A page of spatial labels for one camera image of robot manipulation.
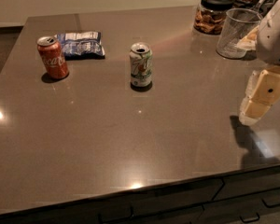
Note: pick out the red coca-cola can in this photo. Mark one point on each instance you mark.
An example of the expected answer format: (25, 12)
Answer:
(51, 54)

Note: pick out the dark drawer cabinet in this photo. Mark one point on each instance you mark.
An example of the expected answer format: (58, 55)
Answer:
(216, 199)

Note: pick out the black drawer handle left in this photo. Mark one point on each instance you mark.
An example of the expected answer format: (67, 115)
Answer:
(115, 213)

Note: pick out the blue chip bag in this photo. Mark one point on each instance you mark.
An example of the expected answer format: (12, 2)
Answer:
(80, 46)

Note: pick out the black drawer handle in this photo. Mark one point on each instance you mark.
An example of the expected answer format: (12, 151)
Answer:
(272, 201)
(115, 213)
(248, 219)

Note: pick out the glass jar with black lid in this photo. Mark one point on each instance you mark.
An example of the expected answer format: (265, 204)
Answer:
(210, 16)

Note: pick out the white green 7up can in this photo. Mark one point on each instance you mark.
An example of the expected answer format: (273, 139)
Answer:
(141, 65)

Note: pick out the black drawer handle right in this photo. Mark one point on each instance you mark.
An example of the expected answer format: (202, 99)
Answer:
(272, 201)

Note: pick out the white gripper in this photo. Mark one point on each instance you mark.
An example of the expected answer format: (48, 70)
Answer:
(274, 41)

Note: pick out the black drawer handle middle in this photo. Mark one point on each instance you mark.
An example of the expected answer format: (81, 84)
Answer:
(248, 219)

